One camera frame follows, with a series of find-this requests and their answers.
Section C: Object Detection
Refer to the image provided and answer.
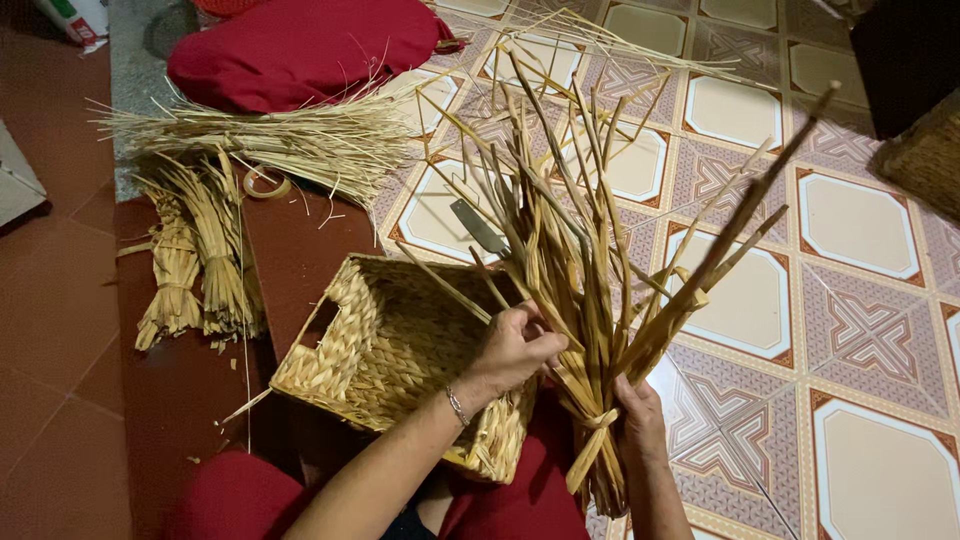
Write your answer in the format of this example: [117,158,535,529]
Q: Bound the white plastic bag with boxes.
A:
[33,0,111,48]

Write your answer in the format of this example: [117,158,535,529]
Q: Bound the woven straw basket with handle hole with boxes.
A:
[268,252,538,486]

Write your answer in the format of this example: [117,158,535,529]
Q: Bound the dark box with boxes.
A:
[849,0,960,141]

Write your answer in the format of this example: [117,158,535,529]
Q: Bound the silver bracelet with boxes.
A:
[445,384,472,429]

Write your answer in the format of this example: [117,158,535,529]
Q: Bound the clear tape roll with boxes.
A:
[241,165,293,201]

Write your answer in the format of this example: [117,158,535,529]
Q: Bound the thin metal wire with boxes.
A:
[666,351,801,540]

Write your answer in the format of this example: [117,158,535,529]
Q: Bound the grey box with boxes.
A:
[0,120,51,228]

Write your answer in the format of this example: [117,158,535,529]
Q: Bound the person's right hand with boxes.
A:
[612,372,669,471]

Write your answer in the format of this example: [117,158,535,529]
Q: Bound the person's left hand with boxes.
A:
[465,299,570,404]

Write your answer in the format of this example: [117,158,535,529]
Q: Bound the metal knife blade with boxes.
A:
[449,198,513,261]

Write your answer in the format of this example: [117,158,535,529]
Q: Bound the red cushion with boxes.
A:
[165,0,460,115]

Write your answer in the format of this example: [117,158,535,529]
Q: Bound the large reed bundle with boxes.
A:
[396,45,843,520]

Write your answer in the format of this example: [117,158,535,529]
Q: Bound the short tied straw bundle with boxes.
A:
[153,150,269,354]
[116,187,205,353]

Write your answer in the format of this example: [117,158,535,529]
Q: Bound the scattered thin straw stalks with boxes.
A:
[420,0,745,85]

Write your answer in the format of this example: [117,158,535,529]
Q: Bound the loose thin straw sheaf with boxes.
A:
[86,73,459,215]

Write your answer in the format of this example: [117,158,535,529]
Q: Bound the brown woven basket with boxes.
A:
[872,90,960,224]

